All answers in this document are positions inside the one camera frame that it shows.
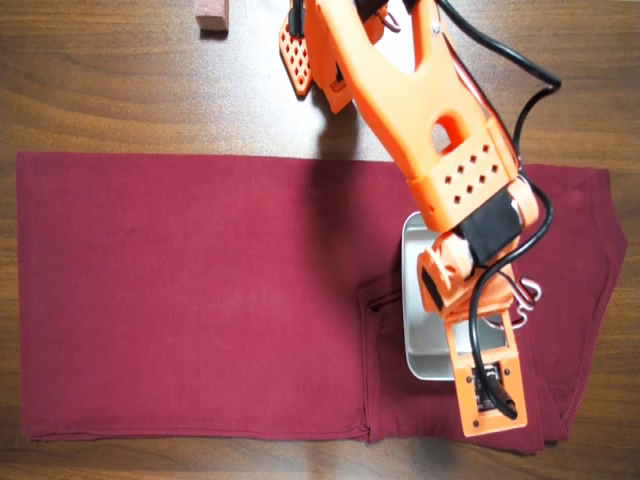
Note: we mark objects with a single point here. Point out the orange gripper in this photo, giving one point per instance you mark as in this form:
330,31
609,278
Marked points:
443,306

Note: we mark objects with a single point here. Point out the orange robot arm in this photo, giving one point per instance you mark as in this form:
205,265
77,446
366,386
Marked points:
400,100

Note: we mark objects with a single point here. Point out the rectangular metal tray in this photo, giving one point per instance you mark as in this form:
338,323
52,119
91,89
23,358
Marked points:
415,330

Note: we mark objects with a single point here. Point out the dark red cloth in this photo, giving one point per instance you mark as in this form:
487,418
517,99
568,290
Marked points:
150,300

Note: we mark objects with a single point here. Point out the pink sponge block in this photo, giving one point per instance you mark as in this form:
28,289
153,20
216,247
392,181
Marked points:
212,15

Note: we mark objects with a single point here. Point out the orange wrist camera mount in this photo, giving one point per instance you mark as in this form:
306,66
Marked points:
465,400

